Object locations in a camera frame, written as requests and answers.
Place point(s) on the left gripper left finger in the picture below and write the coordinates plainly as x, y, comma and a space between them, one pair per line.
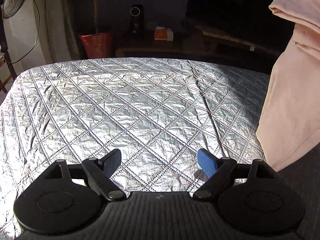
110, 162

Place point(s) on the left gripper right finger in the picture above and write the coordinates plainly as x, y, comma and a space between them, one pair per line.
207, 162

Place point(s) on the pink garment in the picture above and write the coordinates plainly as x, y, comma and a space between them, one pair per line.
289, 123

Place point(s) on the grey quilted bedspread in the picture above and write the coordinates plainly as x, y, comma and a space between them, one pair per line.
158, 112

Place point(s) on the red bin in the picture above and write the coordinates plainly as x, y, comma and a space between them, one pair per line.
98, 45

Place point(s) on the wooden bench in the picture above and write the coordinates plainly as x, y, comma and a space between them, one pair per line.
202, 41

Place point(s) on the orange box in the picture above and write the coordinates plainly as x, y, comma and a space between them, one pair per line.
163, 34

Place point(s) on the black speaker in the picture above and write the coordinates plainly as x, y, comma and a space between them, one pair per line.
136, 18

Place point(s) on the beige curtain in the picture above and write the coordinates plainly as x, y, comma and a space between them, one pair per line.
62, 22

